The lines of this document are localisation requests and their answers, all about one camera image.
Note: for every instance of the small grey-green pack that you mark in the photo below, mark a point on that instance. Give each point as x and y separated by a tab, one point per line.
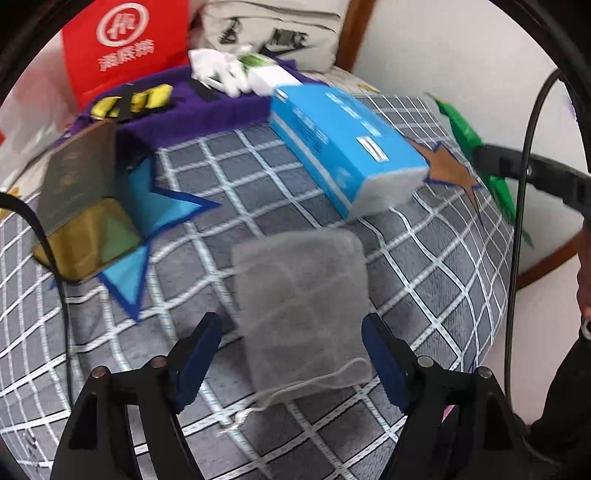
251	60

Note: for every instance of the grey checkered blanket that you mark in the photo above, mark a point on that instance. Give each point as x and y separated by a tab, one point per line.
415	277

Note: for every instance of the wooden headboard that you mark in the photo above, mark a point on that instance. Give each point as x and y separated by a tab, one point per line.
358	27

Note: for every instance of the black and gold box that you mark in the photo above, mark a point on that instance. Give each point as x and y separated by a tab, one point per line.
78	184

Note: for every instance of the purple towel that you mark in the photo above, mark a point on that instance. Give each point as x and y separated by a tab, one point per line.
217	115

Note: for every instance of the blue tissue pack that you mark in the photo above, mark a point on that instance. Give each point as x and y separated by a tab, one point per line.
332	138

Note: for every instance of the green packet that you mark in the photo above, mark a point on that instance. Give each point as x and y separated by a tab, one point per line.
461	129

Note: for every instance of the silver plastic bag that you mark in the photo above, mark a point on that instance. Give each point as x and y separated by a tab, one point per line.
32	124

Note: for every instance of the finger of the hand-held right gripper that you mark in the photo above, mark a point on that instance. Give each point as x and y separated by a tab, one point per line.
531	170

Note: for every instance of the beige waist bag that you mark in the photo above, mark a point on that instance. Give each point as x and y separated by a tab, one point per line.
323	50

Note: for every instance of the grey mesh bag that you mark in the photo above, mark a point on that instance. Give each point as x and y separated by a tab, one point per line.
300	300

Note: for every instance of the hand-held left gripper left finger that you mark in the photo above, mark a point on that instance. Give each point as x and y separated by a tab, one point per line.
194	364

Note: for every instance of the person's dark trousers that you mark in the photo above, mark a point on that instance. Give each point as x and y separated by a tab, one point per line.
568	392

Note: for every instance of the bird print bed sheet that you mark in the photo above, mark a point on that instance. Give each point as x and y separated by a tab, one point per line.
351	81

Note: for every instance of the green and white box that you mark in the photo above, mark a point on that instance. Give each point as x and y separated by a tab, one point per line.
272	81

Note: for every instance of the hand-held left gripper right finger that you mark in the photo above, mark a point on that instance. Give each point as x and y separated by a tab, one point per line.
383	364

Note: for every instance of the red paper bag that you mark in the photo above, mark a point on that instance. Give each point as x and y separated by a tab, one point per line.
124	60

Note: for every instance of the yellow and black plush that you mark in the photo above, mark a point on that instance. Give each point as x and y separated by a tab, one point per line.
138	99

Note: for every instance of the white packaging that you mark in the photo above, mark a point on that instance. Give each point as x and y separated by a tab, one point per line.
207	64

